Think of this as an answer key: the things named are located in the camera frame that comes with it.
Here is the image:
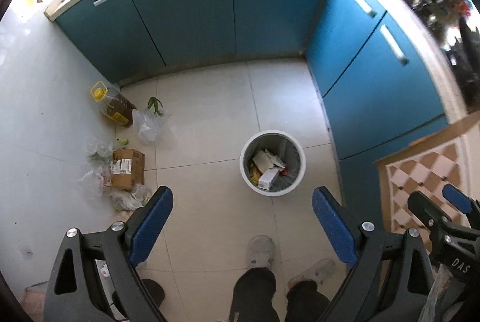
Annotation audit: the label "white round trash bin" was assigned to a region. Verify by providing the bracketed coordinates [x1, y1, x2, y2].
[239, 130, 307, 197]

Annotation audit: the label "long white paper box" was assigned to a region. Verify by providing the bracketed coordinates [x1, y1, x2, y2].
[258, 166, 281, 190]

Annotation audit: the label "person's dark trouser legs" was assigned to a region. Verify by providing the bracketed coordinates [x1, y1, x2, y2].
[228, 267, 331, 322]

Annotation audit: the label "brown cardboard box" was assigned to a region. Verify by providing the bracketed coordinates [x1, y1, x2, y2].
[111, 148, 145, 191]

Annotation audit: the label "clear plastic bag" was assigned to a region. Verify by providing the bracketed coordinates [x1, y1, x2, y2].
[133, 108, 170, 145]

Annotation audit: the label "cooking oil bottle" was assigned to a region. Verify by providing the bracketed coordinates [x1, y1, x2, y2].
[90, 81, 137, 127]

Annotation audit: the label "left grey slipper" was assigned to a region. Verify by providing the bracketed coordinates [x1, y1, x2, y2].
[246, 235, 275, 269]

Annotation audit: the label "right grey slipper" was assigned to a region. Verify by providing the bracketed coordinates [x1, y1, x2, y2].
[288, 259, 336, 289]

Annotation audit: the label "blue kitchen cabinets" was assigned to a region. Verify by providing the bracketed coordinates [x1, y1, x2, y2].
[55, 0, 447, 220]

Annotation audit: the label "grey slipper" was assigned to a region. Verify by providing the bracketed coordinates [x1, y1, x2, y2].
[246, 235, 275, 269]
[288, 259, 336, 289]

